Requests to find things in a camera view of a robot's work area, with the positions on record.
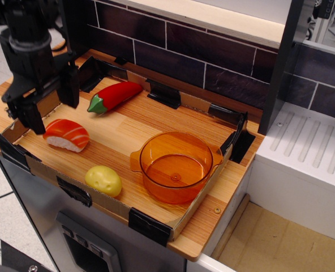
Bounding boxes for red chili pepper toy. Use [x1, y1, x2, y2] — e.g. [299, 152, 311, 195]
[87, 82, 143, 114]

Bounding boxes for yellow potato toy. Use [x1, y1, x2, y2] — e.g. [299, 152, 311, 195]
[85, 165, 122, 198]

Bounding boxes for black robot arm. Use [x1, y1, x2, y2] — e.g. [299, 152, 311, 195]
[0, 1, 79, 135]

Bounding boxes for dark grey vertical post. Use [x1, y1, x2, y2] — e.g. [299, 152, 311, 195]
[258, 1, 313, 135]

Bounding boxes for salmon nigiri sushi toy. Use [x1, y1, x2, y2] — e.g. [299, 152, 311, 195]
[43, 119, 90, 152]

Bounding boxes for white toy sink drainboard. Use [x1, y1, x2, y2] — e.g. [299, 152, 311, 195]
[255, 103, 335, 192]

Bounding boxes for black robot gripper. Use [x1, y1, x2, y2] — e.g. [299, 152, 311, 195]
[0, 31, 79, 135]

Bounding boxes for cardboard fence with black tape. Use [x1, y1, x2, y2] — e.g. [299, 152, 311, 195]
[0, 65, 263, 258]

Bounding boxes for toy oven front panel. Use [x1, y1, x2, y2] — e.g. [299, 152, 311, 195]
[56, 212, 122, 271]

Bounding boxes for orange transparent plastic pot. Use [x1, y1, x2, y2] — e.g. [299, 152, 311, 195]
[130, 131, 223, 204]

